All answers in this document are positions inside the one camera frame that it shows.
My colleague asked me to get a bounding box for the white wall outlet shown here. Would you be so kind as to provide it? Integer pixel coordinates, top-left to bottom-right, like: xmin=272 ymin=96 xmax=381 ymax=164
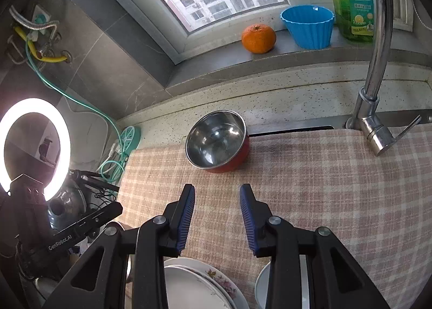
xmin=29 ymin=5 xmax=56 ymax=41

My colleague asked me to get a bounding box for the white bowl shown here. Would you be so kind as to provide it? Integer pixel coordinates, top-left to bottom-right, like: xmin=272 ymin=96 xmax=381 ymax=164
xmin=255 ymin=262 xmax=272 ymax=309

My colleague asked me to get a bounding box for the teal power strip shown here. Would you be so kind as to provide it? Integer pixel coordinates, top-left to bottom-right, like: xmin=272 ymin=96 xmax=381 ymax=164
xmin=120 ymin=127 xmax=140 ymax=161

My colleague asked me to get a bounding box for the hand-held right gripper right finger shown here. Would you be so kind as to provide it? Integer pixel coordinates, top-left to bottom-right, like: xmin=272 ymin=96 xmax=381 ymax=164
xmin=239 ymin=183 xmax=395 ymax=309

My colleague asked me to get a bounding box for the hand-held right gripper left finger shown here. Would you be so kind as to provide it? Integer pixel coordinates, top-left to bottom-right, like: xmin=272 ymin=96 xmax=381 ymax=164
xmin=40 ymin=184 xmax=196 ymax=309

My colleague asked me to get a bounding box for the chrome faucet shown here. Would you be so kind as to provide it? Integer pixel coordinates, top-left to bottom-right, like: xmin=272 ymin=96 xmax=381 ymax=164
xmin=343 ymin=0 xmax=422 ymax=157

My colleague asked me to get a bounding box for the ring light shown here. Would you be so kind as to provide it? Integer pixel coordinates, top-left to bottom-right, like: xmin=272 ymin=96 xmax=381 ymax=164
xmin=0 ymin=98 xmax=72 ymax=201

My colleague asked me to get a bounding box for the metal flexible hose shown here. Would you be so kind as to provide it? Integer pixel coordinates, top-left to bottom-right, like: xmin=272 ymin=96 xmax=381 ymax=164
xmin=9 ymin=5 xmax=61 ymax=31

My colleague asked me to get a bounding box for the white plate with pink blossoms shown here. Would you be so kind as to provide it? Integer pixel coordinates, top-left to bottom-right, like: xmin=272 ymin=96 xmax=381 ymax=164
xmin=164 ymin=257 xmax=250 ymax=309

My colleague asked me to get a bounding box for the blue ruffled cup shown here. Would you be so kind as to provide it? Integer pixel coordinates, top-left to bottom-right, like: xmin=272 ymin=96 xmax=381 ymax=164
xmin=279 ymin=5 xmax=336 ymax=49

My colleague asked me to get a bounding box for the orange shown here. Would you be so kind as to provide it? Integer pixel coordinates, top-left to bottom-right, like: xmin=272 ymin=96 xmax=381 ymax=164
xmin=241 ymin=23 xmax=276 ymax=54

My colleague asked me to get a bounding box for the plaid cloth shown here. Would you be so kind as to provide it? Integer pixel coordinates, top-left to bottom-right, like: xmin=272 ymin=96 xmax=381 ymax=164
xmin=116 ymin=125 xmax=432 ymax=309

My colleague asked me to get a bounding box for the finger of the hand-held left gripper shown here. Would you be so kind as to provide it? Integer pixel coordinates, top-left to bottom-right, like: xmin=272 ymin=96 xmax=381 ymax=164
xmin=79 ymin=201 xmax=124 ymax=237

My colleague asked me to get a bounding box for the yellow hose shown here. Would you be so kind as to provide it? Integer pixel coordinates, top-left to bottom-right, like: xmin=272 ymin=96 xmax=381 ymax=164
xmin=13 ymin=25 xmax=68 ymax=63

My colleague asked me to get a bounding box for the teal cable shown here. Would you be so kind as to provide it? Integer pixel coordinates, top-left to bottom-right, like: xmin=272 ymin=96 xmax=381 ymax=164
xmin=25 ymin=39 xmax=130 ymax=183

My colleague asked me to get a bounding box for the glass pot lid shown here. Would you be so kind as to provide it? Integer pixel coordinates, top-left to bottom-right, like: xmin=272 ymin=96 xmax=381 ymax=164
xmin=47 ymin=187 xmax=90 ymax=232

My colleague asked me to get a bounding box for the white board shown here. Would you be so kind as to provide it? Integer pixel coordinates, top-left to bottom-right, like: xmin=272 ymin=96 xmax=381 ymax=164
xmin=64 ymin=96 xmax=119 ymax=164

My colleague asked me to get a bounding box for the black tripod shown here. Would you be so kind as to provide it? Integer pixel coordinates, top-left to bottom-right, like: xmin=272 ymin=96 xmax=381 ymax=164
xmin=69 ymin=169 xmax=120 ymax=195

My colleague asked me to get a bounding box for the red steel bowl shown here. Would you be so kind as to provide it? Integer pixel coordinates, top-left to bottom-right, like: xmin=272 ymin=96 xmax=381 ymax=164
xmin=185 ymin=110 xmax=250 ymax=174

